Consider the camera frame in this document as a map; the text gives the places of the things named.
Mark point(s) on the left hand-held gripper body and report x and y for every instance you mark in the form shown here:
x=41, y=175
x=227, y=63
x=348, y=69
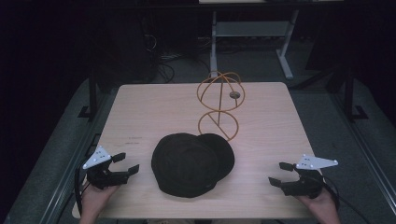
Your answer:
x=101, y=177

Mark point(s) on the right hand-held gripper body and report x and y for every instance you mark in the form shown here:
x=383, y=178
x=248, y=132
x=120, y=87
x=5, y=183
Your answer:
x=303, y=183

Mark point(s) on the black cap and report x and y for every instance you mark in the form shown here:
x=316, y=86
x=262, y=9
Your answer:
x=186, y=165

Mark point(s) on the person's left hand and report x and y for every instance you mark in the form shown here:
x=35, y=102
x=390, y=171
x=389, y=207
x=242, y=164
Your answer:
x=93, y=202

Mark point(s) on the person's right hand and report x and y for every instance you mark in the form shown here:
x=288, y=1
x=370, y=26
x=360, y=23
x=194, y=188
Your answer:
x=323, y=208

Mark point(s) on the black metal stand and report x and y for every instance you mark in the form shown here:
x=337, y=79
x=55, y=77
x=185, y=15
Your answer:
x=349, y=99
x=92, y=99

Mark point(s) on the grey metal rail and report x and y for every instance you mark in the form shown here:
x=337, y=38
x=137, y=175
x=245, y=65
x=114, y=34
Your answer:
x=74, y=168
x=367, y=168

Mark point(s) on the white metal table frame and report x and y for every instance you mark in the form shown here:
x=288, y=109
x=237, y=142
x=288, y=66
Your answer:
x=252, y=28

